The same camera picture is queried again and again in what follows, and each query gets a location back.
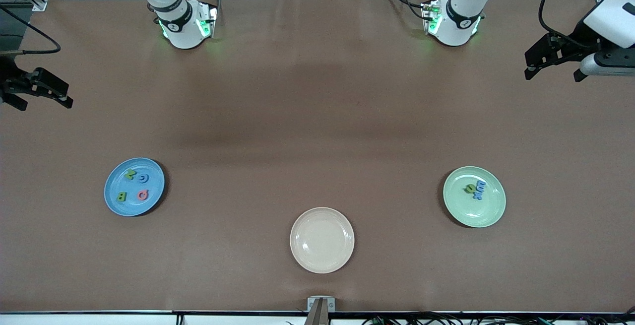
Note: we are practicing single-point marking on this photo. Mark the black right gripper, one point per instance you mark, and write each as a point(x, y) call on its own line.
point(7, 73)

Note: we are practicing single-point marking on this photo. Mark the blue plate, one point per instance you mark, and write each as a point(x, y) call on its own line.
point(129, 208)

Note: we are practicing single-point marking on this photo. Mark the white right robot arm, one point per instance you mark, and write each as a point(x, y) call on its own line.
point(178, 22)

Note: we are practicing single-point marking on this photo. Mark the blue lowercase letter x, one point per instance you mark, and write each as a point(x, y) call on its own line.
point(477, 195)

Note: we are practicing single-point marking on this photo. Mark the cream plate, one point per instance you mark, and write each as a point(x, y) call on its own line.
point(322, 240)

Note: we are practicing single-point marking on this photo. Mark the brown table cover sheet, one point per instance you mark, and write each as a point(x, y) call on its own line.
point(317, 116)

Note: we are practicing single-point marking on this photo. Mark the green uppercase letter B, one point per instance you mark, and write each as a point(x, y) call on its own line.
point(121, 196)

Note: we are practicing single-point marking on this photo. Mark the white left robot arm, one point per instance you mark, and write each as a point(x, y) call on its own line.
point(459, 22)

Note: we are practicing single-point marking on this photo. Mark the blue uppercase letter G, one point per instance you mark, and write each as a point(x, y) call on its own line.
point(144, 178)

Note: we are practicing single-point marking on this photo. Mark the green plate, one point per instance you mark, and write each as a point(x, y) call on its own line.
point(491, 211)

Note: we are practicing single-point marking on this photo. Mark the blue lowercase letter m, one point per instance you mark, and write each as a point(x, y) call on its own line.
point(480, 185)

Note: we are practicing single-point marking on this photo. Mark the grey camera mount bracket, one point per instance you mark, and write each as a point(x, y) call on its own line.
point(321, 310)

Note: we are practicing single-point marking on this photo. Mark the green uppercase letter N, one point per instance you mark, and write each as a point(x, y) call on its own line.
point(130, 175)

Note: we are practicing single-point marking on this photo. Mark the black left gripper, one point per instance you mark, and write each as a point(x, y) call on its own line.
point(578, 35)

